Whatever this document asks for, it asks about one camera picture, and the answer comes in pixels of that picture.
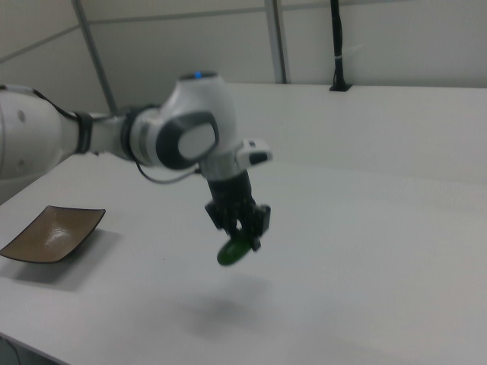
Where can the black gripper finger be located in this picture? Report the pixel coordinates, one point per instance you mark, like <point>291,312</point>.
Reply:
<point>260,224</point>
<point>232,231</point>

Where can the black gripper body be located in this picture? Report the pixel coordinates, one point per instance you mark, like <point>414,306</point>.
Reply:
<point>232,197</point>

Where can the green cucumber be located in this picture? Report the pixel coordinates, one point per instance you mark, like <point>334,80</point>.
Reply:
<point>232,252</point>

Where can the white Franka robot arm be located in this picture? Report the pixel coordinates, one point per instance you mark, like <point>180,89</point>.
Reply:
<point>190,125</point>

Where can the brown square ceramic plate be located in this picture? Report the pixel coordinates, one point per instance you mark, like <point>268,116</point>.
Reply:
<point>51,235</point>

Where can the black pole with base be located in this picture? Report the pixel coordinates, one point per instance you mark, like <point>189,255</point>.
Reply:
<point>338,45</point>

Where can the grey wall profile post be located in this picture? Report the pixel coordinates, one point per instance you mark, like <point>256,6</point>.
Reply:
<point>97,61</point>
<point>277,42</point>

